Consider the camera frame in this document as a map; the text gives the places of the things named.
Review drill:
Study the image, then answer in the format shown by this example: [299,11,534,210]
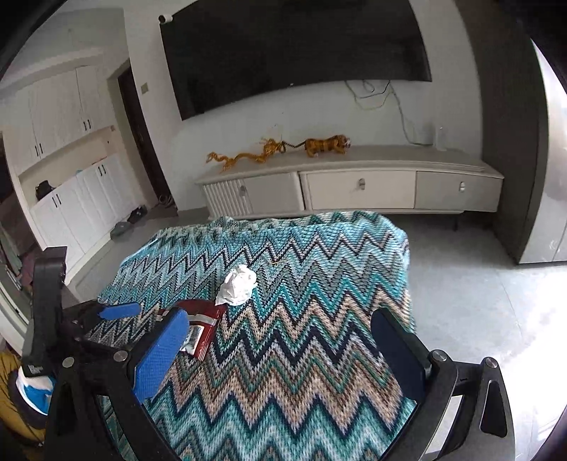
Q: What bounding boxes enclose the red snack wrapper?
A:
[161,299,227,361]

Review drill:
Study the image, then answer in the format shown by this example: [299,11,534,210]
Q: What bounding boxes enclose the white tissue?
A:
[215,264,257,306]

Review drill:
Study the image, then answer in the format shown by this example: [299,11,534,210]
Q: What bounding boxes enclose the teal zigzag knitted table cloth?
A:
[89,210,415,460]

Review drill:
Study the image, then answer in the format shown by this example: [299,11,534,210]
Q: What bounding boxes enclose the silver double-door refrigerator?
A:
[455,0,567,266]

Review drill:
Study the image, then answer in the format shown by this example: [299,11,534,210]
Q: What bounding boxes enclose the golden dragon figurine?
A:
[206,138,286,171]

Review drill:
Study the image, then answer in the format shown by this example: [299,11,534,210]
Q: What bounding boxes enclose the cream TV cabinet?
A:
[197,145,504,218]

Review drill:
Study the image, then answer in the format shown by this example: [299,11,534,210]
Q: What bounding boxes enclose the orange tiger figurine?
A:
[282,134,351,157]

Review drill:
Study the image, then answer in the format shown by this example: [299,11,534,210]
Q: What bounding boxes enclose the white router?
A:
[434,126,448,151]

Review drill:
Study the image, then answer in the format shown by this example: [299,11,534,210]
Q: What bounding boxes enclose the white wall cabinets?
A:
[1,65,149,281]

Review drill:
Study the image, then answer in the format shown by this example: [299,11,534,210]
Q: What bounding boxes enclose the large black wall television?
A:
[159,0,432,119]

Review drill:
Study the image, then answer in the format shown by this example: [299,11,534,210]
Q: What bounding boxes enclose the small white security camera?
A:
[158,15,173,24]

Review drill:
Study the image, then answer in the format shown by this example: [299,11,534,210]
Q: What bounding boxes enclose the black TV cables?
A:
[345,79,434,146]

